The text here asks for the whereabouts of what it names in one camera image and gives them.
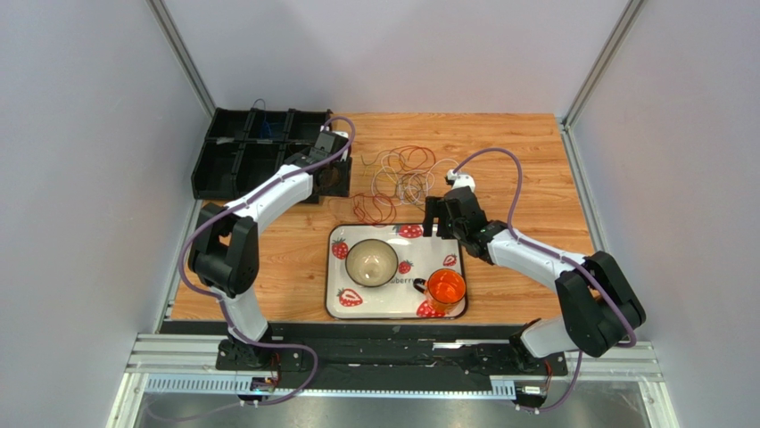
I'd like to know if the red wire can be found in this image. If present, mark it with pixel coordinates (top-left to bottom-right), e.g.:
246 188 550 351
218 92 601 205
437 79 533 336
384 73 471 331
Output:
329 144 438 226

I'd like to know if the blue wire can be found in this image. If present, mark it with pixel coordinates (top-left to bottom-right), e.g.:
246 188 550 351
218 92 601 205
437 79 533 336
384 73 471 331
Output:
249 97 286 141

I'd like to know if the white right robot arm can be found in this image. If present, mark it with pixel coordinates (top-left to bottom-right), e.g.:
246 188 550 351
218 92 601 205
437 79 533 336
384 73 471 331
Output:
423 187 646 364

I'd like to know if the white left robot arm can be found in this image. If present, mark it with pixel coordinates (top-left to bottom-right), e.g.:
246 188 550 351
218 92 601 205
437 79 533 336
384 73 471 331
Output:
178 128 355 349

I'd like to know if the orange translucent mug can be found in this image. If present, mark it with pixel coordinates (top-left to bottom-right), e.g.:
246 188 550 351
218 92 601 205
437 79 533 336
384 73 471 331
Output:
412 268 467 317

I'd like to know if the beige ceramic bowl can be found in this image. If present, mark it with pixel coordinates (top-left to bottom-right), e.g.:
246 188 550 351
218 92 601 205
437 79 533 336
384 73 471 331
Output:
344 239 400 287

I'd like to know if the black compartment storage bin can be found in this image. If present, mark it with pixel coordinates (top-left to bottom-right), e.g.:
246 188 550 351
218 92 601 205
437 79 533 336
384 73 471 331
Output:
191 108 333 201

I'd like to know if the strawberry print white tray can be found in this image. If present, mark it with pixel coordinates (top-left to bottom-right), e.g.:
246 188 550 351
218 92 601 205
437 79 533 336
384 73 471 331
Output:
325 223 467 320

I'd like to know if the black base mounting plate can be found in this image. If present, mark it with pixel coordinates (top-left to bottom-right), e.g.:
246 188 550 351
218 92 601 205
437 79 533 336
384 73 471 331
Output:
214 322 569 393

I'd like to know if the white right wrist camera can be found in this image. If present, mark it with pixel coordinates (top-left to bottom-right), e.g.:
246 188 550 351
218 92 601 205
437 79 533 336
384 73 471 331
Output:
445 169 475 192

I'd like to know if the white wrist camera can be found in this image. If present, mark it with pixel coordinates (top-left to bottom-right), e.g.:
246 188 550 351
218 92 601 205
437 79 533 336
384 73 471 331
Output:
318 126 349 145
445 169 475 192

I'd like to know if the yellow wire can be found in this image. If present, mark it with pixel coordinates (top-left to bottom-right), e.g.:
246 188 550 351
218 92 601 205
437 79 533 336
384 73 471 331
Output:
359 155 387 185

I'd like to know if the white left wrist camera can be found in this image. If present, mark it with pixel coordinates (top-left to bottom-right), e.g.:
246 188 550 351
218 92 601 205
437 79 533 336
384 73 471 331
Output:
318 126 349 145

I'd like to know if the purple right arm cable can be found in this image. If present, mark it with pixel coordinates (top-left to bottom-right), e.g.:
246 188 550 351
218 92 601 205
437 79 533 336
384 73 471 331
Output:
452 146 638 415

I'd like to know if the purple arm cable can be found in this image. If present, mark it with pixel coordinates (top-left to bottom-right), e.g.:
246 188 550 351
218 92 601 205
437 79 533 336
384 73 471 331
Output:
452 146 638 415
142 116 358 424

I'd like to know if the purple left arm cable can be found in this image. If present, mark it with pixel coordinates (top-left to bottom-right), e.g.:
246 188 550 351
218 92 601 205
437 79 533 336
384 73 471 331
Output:
142 116 358 424

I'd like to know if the aluminium frame rail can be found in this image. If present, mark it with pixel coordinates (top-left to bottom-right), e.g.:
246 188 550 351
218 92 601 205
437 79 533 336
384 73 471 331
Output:
108 334 678 427

